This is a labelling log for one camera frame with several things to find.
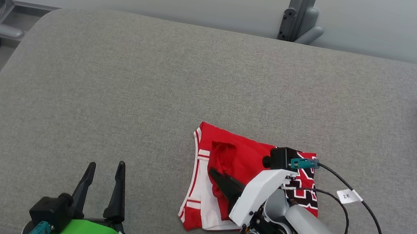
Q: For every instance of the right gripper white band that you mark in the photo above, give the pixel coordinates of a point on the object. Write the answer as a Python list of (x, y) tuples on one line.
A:
[(260, 195)]

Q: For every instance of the red white jersey black number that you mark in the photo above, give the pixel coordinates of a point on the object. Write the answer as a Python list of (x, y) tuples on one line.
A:
[(244, 153)]

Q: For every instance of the left teal connector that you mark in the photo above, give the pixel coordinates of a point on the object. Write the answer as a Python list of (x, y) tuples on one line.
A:
[(38, 230)]

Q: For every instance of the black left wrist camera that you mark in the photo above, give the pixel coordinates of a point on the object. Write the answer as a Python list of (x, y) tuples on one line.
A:
[(50, 209)]

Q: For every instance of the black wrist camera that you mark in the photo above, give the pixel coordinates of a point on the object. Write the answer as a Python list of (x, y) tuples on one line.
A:
[(50, 209), (281, 157)]

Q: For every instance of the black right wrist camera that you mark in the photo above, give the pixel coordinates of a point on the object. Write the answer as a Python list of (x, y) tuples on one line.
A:
[(281, 157)]

